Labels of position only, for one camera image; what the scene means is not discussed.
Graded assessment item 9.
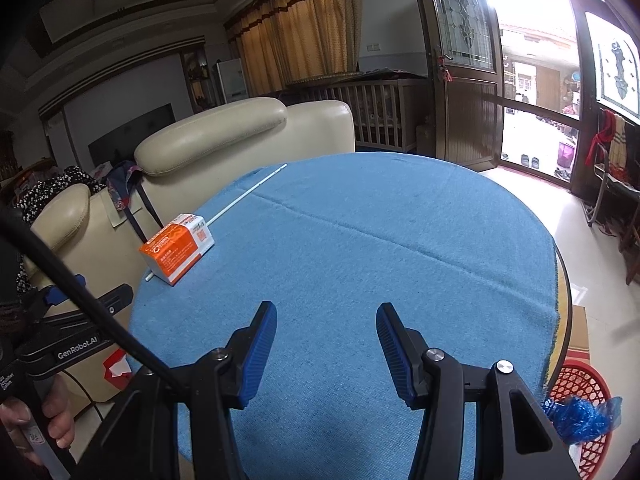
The white thin stick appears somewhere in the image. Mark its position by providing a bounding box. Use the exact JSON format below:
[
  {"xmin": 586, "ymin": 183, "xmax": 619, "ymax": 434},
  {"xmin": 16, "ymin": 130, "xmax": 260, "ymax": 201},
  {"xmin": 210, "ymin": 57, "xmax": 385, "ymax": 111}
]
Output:
[{"xmin": 144, "ymin": 163, "xmax": 288, "ymax": 282}]

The blue plastic bag ball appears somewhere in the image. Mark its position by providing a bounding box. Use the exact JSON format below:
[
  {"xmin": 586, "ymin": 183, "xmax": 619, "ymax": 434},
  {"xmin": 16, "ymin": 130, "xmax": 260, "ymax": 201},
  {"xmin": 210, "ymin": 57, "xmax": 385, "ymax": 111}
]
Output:
[{"xmin": 542, "ymin": 396, "xmax": 623, "ymax": 445}]

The cream leather sofa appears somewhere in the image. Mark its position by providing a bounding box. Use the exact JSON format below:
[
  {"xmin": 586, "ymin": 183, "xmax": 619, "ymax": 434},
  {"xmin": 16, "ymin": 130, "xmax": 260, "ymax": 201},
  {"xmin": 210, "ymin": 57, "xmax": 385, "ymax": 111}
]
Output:
[{"xmin": 32, "ymin": 98, "xmax": 355, "ymax": 296}]

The blue tablecloth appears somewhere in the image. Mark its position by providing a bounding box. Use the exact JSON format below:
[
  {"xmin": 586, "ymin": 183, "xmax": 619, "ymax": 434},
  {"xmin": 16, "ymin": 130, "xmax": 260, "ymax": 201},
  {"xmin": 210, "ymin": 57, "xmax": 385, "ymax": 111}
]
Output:
[{"xmin": 129, "ymin": 153, "xmax": 559, "ymax": 479}]

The black cable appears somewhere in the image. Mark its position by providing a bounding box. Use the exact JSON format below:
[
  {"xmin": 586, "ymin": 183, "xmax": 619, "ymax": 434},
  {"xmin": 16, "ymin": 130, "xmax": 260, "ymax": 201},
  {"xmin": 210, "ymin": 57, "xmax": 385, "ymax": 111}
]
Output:
[{"xmin": 0, "ymin": 206, "xmax": 177, "ymax": 391}]

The wooden crib railing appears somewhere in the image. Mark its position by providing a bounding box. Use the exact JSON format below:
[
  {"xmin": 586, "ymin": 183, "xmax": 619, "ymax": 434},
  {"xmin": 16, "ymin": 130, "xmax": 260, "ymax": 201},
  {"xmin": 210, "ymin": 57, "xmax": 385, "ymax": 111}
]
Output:
[{"xmin": 278, "ymin": 78, "xmax": 430, "ymax": 153}]

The red plastic trash basket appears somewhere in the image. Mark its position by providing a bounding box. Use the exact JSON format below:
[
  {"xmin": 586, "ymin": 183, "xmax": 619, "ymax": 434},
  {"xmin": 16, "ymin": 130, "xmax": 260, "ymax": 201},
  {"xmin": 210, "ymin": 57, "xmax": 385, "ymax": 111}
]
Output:
[{"xmin": 542, "ymin": 359, "xmax": 613, "ymax": 479}]

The brown door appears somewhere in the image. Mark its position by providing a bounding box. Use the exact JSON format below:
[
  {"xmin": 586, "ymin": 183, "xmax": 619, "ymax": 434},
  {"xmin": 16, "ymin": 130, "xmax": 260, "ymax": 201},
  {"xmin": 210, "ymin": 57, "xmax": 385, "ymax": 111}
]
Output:
[{"xmin": 416, "ymin": 0, "xmax": 504, "ymax": 171}]

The cardboard box on floor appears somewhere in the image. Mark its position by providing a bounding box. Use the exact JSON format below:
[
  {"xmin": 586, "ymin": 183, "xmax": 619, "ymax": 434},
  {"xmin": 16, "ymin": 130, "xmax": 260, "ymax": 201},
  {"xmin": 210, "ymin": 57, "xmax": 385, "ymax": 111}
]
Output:
[{"xmin": 566, "ymin": 306, "xmax": 590, "ymax": 364}]

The wooden chair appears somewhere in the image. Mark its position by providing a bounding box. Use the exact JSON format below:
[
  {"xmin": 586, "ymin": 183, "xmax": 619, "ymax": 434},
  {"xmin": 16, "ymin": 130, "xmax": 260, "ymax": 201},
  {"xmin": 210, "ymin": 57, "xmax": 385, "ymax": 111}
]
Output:
[{"xmin": 584, "ymin": 108, "xmax": 639, "ymax": 285}]

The left hand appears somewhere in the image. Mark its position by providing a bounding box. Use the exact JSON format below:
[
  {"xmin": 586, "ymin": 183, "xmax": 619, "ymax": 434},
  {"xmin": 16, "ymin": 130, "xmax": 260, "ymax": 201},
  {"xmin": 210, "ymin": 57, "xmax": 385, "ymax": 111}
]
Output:
[{"xmin": 0, "ymin": 375, "xmax": 76, "ymax": 466}]

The orange white medicine box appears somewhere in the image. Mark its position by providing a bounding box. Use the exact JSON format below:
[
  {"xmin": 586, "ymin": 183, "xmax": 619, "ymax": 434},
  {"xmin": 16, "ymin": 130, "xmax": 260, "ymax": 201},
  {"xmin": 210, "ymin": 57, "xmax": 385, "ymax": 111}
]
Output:
[{"xmin": 139, "ymin": 214, "xmax": 215, "ymax": 286}]

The yellow curtain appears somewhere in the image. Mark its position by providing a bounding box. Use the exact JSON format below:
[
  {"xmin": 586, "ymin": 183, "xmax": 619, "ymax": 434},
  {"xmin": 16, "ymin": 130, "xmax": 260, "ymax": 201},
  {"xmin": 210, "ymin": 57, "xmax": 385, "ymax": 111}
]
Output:
[{"xmin": 224, "ymin": 0, "xmax": 362, "ymax": 96}]

